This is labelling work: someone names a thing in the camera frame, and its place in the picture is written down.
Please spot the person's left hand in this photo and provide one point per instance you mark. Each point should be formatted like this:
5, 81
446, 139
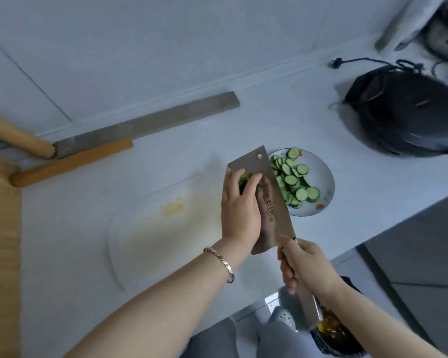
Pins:
239, 219

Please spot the grey trousers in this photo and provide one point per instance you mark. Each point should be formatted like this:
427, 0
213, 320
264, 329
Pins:
209, 343

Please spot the white floral plate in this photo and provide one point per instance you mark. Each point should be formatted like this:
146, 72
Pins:
321, 182

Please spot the short wooden rolling pin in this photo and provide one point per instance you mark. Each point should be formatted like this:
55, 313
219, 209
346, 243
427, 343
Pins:
71, 163

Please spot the person's right forearm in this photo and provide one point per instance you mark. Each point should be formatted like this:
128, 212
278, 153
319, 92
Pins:
380, 328

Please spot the steel cleaver knife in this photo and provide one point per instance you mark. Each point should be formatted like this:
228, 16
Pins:
274, 219

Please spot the white spray bottle blue trigger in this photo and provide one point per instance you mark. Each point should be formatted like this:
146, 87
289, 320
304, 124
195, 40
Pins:
414, 22

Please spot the long grey sharpening stone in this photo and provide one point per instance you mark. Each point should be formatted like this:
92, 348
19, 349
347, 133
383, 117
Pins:
153, 123

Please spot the white perforated slipper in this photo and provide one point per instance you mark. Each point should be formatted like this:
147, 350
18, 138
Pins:
282, 318

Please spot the black trash bag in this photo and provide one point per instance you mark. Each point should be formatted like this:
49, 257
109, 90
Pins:
336, 339

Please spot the black electric baking pan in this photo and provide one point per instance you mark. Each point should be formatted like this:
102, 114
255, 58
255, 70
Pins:
403, 115

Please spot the person's left forearm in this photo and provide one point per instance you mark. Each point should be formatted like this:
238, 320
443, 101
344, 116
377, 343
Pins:
153, 313

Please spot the person's right hand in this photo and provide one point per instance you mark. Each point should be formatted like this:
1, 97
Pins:
310, 264

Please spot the pile of cucumber slices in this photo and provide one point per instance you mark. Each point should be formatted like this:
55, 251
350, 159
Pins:
291, 178

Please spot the steel rice cooker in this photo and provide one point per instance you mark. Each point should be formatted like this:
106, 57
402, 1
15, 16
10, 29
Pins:
444, 33

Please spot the large wooden cutting board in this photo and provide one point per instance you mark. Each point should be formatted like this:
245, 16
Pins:
0, 257

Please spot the grey flat panel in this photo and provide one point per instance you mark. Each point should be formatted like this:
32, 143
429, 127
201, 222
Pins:
392, 26

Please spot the thick light wooden rolling pin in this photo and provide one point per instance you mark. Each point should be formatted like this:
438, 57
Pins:
15, 136

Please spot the translucent plastic cutting board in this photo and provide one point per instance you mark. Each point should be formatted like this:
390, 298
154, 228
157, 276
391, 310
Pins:
153, 249

